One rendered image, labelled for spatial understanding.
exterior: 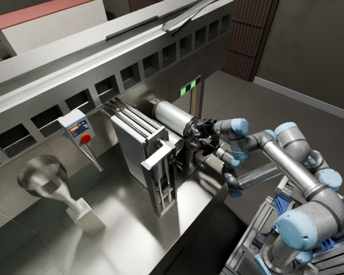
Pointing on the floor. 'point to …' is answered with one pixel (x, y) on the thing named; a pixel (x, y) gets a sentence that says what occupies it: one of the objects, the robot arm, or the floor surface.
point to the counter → (46, 23)
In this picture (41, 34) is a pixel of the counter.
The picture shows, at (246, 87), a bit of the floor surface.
